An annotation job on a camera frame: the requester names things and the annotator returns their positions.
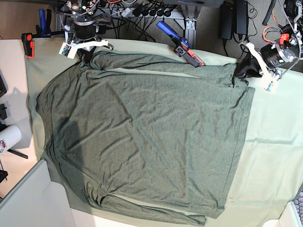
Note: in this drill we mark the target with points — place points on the light green table cloth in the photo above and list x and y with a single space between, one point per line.
270 170

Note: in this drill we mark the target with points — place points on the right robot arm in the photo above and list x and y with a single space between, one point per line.
83 10

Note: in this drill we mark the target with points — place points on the white cylinder roll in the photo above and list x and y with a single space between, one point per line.
9 137

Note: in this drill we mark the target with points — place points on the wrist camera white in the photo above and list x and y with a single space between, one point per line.
68 50
270 80

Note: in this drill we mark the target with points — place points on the blue orange clamp left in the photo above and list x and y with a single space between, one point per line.
43 30

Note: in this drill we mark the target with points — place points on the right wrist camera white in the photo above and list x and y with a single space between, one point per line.
68 50

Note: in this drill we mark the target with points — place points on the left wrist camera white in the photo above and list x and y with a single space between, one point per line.
270 80

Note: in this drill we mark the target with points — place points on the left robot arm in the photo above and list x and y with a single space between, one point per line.
291 32

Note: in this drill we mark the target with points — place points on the black power adapter pair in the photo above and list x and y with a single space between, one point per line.
233 19

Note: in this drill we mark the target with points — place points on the aluminium frame post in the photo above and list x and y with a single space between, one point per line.
191 13

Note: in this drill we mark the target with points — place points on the blue orange clamp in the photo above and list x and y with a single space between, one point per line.
43 30
182 48

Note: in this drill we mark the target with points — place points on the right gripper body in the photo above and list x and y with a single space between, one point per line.
85 36

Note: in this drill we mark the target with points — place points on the black power strip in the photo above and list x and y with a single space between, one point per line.
172 13

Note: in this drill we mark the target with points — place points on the blue orange clamp centre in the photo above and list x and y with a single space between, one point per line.
182 48

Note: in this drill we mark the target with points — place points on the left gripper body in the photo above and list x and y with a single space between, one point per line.
270 57

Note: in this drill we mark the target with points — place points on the green long-sleeve T-shirt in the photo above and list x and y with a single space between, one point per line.
145 136

